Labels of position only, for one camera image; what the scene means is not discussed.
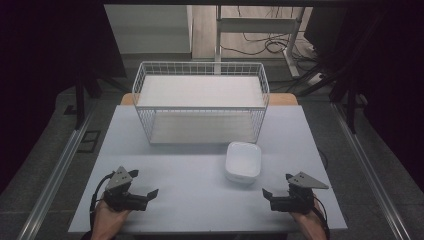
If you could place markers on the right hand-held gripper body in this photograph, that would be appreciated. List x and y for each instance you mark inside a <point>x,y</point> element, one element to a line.
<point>295,201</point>

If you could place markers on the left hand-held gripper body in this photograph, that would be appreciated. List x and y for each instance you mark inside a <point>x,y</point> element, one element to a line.
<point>120,195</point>

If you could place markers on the white square bowl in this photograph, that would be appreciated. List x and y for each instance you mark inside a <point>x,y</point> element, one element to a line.
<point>243,161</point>

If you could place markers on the person's right hand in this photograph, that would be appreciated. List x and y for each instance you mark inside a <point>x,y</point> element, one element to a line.
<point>310,221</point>

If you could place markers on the person's left hand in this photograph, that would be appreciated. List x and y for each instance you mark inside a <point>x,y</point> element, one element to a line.
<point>108,220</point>

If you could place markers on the black floor plate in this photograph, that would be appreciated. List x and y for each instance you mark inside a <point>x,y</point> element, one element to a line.
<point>89,141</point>

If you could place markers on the wooden table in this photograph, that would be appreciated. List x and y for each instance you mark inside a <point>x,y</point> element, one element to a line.
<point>282,99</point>

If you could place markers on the black metal stand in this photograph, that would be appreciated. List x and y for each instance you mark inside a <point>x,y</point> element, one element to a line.
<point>80,100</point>
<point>350,106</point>

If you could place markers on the white power strip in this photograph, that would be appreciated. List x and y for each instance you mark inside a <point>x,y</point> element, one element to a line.
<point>315,79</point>

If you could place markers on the dark curtain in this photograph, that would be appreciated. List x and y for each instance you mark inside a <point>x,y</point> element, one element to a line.
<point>390,66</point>
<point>40,50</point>

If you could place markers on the silver metal rail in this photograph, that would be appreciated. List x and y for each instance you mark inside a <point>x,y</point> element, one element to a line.
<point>55,173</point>
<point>370,173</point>

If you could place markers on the white metal desk frame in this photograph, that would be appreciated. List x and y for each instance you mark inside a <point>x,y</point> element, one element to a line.
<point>256,25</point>

